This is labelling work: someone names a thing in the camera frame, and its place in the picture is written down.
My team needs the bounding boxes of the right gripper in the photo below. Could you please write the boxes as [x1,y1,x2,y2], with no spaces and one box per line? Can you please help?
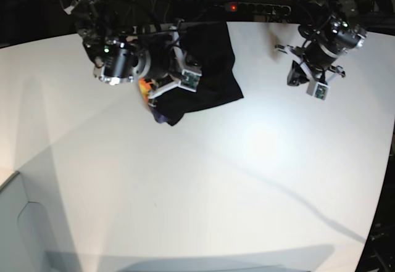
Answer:
[146,19,202,99]

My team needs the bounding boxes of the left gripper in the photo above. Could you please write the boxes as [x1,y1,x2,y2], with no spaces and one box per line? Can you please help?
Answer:
[274,44,346,87]

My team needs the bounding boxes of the black T-shirt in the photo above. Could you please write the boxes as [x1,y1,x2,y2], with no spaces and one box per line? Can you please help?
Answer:
[151,22,244,126]

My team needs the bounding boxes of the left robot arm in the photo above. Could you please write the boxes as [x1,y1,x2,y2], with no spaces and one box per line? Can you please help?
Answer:
[274,0,367,93]

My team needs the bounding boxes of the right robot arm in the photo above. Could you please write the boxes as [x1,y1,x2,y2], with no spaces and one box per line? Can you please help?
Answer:
[59,0,202,102]

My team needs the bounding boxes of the black power strip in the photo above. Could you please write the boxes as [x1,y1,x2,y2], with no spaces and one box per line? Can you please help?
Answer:
[224,2,292,16]

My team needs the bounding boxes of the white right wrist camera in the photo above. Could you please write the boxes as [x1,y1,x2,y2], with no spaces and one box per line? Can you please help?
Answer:
[179,69,202,93]

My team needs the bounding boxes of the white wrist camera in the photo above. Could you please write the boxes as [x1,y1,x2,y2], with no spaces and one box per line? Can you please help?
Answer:
[179,69,202,93]
[307,80,330,101]

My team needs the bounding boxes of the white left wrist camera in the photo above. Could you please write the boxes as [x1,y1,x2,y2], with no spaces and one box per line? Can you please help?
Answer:
[307,80,330,101]

